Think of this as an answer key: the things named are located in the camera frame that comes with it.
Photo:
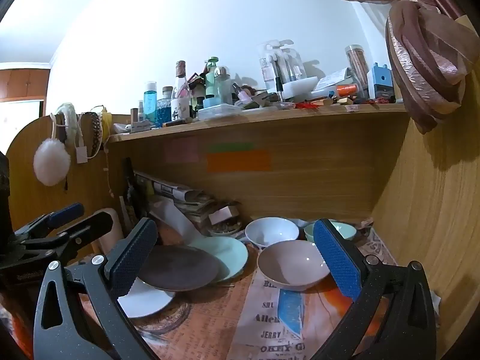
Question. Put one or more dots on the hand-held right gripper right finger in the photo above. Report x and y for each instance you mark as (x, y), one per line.
(337, 260)

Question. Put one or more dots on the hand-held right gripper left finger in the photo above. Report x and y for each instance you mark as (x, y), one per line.
(131, 257)

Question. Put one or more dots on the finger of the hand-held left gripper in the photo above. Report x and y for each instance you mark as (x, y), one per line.
(67, 213)
(93, 225)

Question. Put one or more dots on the mint green bowl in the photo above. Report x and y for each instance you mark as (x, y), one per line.
(345, 230)

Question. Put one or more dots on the pale pink bowl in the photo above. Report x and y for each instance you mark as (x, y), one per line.
(292, 266)

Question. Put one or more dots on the white plate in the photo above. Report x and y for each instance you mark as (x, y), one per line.
(150, 302)

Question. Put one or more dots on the white bowl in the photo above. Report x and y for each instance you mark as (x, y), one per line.
(270, 230)

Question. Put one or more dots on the mint green plate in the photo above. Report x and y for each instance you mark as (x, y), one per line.
(229, 255)

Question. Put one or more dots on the person's left forearm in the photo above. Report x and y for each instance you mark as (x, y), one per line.
(13, 322)

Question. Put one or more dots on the cream mug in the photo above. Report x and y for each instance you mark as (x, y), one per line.
(116, 228)

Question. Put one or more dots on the dark wine bottle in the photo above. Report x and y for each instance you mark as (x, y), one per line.
(131, 195)

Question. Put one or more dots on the brown plate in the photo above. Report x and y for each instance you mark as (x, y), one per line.
(180, 268)

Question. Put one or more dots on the white fluffy pompom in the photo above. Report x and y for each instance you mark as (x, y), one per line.
(50, 163)

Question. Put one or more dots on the pale blue bowl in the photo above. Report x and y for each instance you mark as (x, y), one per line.
(300, 222)

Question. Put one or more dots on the white paper sheet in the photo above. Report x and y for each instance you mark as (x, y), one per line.
(180, 225)

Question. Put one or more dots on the white charger plug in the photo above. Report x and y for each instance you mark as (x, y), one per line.
(81, 155)

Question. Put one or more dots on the stack of newspapers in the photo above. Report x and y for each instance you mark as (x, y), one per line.
(176, 191)

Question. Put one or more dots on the black lace headband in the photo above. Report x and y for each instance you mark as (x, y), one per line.
(95, 131)

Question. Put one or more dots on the white fuzzy headband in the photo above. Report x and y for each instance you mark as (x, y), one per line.
(69, 118)

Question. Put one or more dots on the small bowl of trinkets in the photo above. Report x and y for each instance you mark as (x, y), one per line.
(225, 229)

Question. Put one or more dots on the small white card box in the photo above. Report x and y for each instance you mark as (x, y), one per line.
(221, 214)

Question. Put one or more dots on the yellow hair accessory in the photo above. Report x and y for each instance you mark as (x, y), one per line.
(107, 120)

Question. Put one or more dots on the wooden desk hutch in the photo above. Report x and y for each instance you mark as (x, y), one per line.
(318, 157)

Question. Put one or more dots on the pink sticky note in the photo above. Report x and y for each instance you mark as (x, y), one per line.
(182, 150)

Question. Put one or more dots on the wooden wardrobe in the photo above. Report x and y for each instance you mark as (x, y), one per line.
(22, 82)

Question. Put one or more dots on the small white bottle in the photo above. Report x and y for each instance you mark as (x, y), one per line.
(141, 112)

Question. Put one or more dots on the blue glass perfume bottle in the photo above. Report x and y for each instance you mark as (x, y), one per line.
(164, 114)

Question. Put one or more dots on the blue liquid bottle white cap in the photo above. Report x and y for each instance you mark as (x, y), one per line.
(150, 105)

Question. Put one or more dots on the orange sticky note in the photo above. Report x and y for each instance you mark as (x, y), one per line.
(240, 161)

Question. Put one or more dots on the green sticky note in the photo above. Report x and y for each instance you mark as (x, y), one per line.
(230, 147)

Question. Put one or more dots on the clear glass bottle brown cap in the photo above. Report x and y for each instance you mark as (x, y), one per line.
(182, 97)

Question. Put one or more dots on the clear plastic box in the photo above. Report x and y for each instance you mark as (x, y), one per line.
(219, 112)

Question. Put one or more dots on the white bottle orange cap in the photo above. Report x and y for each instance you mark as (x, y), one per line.
(345, 90)

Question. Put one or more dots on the white foam block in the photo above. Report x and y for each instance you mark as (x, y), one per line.
(300, 90)

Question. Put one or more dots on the blue pencil sharpener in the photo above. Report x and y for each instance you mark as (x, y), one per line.
(380, 86)

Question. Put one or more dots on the white booklet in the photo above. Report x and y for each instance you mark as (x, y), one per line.
(333, 78)

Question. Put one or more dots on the frosted bottle silver cap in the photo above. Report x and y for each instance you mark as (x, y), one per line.
(224, 90)

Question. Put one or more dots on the green bottle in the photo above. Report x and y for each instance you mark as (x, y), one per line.
(212, 78)

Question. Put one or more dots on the clear jar of sticks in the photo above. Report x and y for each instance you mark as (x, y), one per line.
(356, 67)

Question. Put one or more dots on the clear blister pack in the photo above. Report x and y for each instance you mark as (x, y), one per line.
(277, 67)

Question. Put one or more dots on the brown tied curtain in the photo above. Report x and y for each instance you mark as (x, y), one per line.
(423, 56)

